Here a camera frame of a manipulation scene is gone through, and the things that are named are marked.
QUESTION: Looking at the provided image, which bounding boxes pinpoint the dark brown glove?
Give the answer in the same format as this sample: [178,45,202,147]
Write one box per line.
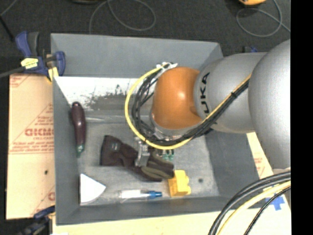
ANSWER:
[99,134,176,182]

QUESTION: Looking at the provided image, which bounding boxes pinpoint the white tube with blue cap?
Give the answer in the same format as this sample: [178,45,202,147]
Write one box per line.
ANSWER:
[118,189,163,200]

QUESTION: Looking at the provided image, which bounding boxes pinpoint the yellow toy block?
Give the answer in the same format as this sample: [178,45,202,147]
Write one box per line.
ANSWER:
[167,169,192,198]

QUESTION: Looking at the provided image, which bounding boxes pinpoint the white triangular piece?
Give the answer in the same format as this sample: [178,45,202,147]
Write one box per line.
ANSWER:
[79,173,107,204]

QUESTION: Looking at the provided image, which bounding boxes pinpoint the purple toy eggplant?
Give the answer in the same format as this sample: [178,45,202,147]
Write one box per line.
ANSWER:
[70,101,87,158]

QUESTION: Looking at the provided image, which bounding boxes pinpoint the grey metal bin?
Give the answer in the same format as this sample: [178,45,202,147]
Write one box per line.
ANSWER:
[50,33,260,225]

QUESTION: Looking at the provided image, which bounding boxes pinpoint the brown cardboard board, red print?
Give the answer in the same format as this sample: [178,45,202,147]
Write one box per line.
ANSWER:
[5,72,274,220]

